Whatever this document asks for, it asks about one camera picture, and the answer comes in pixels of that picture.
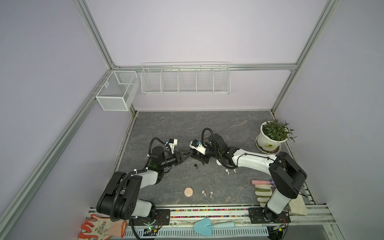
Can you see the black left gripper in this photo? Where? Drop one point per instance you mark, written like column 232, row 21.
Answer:
column 179, row 158

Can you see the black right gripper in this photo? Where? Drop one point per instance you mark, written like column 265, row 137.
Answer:
column 204, row 159

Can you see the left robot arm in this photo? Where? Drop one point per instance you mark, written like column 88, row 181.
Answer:
column 120, row 199

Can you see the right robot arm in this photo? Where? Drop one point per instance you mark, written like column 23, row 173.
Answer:
column 287, row 175

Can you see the pink earbud charging case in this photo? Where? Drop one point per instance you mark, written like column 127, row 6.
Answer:
column 188, row 192

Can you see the purple pink garden trowel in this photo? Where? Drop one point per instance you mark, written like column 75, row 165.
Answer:
column 260, row 182

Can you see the teal garden trowel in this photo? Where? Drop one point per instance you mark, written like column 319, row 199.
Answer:
column 205, row 227

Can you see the potted green plant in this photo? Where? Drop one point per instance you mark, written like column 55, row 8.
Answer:
column 272, row 135

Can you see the green circuit board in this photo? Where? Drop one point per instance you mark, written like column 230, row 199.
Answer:
column 150, row 232

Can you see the white mesh box basket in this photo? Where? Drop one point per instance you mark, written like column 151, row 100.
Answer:
column 118, row 91

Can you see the red white work glove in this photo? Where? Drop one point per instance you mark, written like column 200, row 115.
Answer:
column 99, row 228

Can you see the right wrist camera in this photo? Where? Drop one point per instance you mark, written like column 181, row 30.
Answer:
column 198, row 146

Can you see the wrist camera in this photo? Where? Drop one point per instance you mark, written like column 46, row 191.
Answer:
column 198, row 146
column 172, row 143

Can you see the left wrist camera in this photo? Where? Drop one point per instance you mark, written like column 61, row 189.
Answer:
column 172, row 143

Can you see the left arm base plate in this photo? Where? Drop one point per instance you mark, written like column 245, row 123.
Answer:
column 160, row 217

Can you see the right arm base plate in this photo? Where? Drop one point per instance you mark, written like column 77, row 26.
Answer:
column 260, row 215

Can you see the white wire shelf basket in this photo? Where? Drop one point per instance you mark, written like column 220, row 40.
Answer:
column 186, row 78

